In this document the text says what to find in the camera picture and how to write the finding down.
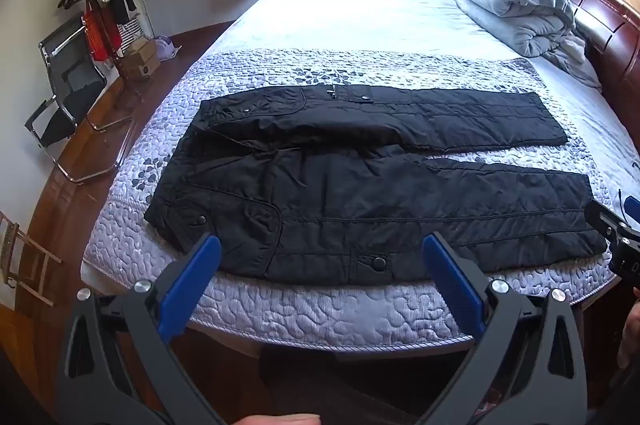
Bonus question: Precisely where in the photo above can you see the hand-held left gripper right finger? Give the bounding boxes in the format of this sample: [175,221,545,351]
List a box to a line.
[420,231,589,425]

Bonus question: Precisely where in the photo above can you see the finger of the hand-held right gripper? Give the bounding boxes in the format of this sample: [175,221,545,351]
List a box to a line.
[585,200,626,251]

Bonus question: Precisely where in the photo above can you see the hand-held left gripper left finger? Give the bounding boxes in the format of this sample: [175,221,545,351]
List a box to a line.
[57,234,226,425]

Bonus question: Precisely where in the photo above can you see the black quilted pants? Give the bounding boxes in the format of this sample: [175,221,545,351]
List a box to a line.
[144,85,608,287]

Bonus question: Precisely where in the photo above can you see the person's right hand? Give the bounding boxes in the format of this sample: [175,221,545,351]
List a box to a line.
[617,287,640,371]

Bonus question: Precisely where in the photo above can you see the person's left hand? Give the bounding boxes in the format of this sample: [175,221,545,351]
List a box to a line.
[239,413,321,425]

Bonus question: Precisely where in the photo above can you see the wooden folding stool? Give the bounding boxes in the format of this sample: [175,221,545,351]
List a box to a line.
[0,210,63,307]

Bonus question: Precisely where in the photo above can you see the dark wooden headboard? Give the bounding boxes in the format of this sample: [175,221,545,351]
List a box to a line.
[545,0,640,186]

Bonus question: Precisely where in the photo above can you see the cardboard box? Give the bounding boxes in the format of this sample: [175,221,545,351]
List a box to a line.
[120,37,162,82]

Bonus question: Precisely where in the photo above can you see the black office chair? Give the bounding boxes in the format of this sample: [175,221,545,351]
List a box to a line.
[25,12,138,184]

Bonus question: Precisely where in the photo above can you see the purple plastic bag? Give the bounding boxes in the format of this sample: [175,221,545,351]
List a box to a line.
[155,36,182,62]

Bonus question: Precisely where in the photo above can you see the red hanging garment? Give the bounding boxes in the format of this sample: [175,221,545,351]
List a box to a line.
[82,2,124,66]

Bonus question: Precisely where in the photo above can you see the bed with grey quilted bedspread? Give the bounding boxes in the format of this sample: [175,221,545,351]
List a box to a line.
[80,0,640,352]

